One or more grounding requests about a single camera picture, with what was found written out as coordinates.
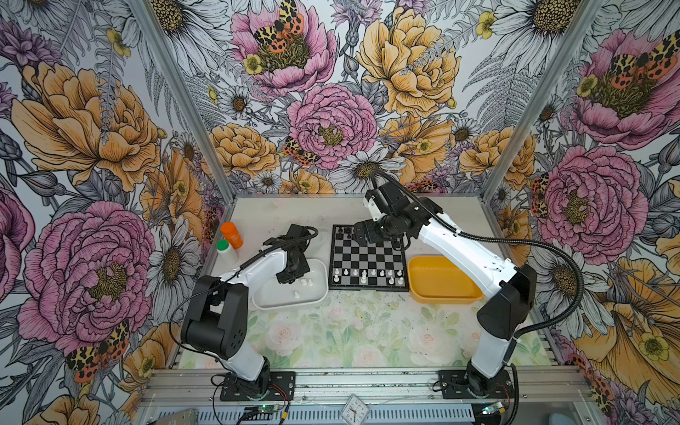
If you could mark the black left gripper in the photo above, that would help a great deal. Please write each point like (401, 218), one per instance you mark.
(304, 269)

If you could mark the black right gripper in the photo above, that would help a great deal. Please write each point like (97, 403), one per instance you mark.
(373, 235)

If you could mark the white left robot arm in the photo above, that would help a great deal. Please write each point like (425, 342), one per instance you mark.
(216, 319)

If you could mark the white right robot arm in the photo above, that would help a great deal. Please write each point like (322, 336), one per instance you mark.
(510, 290)

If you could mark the black white chess board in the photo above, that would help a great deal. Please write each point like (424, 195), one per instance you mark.
(380, 267)

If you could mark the white rectangular tray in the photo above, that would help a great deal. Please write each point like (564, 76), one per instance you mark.
(309, 290)

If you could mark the orange capped bottle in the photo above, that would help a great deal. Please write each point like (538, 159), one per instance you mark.
(231, 234)

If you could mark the green capped white bottle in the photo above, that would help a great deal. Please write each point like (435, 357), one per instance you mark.
(227, 253)

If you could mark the yellow rectangular tray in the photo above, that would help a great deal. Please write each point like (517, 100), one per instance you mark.
(435, 280)

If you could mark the small white clock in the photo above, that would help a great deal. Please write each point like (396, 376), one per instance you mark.
(355, 411)

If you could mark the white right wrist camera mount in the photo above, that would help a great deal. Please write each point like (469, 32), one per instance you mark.
(370, 204)

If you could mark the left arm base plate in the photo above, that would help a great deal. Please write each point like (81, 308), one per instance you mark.
(271, 386)

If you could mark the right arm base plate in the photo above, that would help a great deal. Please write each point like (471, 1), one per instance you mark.
(458, 384)

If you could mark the aluminium front rail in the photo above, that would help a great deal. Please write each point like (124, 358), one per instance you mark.
(316, 386)

